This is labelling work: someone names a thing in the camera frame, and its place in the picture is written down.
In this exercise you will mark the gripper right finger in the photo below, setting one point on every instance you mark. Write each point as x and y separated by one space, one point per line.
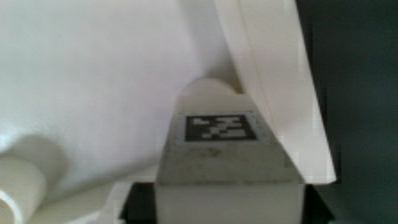
316 214

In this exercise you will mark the white square tabletop part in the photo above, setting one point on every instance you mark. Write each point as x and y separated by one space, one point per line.
99 56

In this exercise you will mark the white leg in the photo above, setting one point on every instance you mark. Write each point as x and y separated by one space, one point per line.
227 181

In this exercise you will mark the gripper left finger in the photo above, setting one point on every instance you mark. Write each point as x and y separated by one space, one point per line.
129 207

